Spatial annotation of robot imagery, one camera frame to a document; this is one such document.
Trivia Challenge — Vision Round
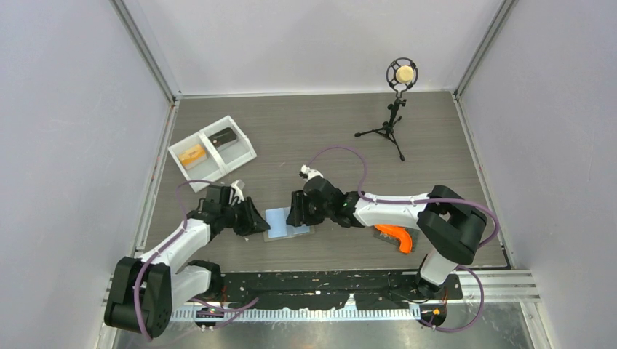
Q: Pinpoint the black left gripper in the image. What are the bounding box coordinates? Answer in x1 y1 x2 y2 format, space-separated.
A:
220 197 270 236

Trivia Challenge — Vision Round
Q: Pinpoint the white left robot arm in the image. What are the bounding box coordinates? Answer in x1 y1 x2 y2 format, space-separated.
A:
103 180 270 341

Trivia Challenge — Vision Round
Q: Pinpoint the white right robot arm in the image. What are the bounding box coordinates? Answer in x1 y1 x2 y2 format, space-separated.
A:
286 175 495 299

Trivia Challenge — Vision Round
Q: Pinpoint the gold card stack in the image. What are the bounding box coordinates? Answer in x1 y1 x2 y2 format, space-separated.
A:
178 143 208 170

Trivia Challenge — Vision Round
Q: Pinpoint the black card stack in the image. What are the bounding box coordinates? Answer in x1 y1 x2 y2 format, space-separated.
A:
208 127 238 151

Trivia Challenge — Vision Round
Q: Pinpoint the white two-compartment tray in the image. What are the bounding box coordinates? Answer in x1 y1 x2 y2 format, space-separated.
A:
167 116 257 193

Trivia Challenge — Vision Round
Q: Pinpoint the orange curved toy slide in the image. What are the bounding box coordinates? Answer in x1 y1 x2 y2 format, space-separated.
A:
374 225 414 254

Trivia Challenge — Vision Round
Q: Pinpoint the grey toy baseplate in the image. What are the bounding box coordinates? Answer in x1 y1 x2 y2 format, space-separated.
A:
373 230 419 254

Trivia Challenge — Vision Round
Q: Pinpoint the black microphone tripod stand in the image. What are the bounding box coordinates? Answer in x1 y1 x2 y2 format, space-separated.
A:
354 57 418 161

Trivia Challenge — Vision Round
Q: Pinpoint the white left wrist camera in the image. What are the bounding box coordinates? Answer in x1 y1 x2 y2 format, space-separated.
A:
230 180 245 202

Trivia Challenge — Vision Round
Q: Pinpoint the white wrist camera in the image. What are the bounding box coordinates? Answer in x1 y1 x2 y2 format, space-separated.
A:
230 180 245 202
298 165 323 182

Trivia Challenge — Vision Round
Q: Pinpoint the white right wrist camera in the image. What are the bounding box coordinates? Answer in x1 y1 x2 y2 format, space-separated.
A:
298 165 323 182

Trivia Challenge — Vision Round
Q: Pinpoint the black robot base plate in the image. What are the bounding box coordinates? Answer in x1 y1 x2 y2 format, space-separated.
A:
196 270 463 310

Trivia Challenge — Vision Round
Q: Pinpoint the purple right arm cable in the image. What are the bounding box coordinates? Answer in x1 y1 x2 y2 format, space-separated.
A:
308 145 501 334

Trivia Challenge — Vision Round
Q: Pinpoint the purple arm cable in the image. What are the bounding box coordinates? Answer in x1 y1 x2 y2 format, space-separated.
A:
132 179 260 338
308 145 501 334

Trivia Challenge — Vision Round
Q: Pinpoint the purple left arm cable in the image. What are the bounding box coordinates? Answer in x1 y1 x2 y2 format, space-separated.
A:
132 179 260 338

